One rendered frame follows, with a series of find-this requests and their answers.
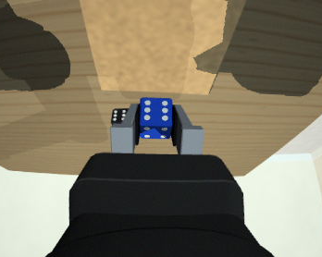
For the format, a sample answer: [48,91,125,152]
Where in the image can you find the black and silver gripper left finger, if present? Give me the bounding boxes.
[110,104,141,153]

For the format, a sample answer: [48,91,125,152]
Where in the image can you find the blue die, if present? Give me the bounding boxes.
[140,97,172,139]

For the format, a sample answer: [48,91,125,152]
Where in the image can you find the black die with white pips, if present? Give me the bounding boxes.
[111,108,128,125]

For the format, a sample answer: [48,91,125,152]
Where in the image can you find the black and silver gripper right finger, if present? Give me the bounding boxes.
[170,104,204,154]

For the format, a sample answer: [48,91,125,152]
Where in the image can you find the tan flat mat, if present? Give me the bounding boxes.
[80,0,246,95]

